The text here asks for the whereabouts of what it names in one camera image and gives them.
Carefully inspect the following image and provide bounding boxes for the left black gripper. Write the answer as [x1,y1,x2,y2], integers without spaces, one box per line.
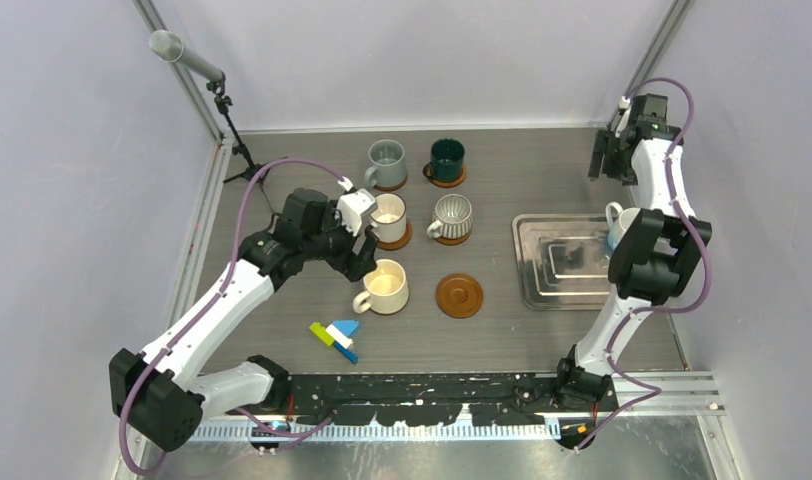
[302,201,377,281]

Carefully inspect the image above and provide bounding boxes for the wooden coaster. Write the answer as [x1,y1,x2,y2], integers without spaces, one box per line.
[435,273,484,319]
[435,231,473,246]
[377,221,413,251]
[422,165,467,188]
[373,175,408,192]

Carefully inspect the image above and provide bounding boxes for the cream mug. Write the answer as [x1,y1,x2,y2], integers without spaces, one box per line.
[352,259,410,315]

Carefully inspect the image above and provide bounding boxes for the ribbed clear glass cup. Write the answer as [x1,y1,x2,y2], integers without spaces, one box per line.
[371,193,407,243]

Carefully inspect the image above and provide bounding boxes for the white mug blue outside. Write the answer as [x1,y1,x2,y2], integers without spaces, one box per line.
[604,202,641,251]

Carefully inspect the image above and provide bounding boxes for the ribbed grey cup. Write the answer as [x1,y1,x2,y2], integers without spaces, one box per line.
[426,194,474,240]

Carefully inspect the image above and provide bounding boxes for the metal tray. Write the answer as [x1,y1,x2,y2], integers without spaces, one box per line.
[511,214,610,311]

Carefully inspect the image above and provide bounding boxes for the dark teal mug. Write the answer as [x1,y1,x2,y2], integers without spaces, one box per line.
[423,138,466,182]

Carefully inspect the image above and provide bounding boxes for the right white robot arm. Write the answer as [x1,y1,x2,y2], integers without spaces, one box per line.
[552,94,712,411]

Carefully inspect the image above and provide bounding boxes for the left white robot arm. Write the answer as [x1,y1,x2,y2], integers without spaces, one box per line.
[109,188,378,452]

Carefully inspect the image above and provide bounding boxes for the coloured toy brick stack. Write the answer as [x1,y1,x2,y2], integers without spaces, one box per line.
[309,320,360,365]

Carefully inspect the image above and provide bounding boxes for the black microphone tripod stand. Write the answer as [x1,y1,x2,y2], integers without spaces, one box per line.
[206,79,263,184]

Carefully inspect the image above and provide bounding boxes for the grey microphone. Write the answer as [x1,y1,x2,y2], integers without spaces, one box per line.
[148,30,225,83]

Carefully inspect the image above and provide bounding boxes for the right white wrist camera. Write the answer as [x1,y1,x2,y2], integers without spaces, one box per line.
[611,96,632,138]

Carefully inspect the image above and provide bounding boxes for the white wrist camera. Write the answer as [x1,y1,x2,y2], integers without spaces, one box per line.
[335,177,377,237]
[611,96,632,138]

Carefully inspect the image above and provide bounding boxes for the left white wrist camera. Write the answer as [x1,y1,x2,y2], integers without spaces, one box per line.
[335,177,377,237]

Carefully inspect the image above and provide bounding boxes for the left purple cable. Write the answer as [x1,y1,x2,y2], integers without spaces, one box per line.
[117,157,353,477]

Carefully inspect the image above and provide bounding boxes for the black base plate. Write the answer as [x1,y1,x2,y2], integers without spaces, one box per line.
[243,372,617,427]

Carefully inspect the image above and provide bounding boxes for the aluminium frame rail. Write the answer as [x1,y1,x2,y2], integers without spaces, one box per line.
[121,370,727,444]

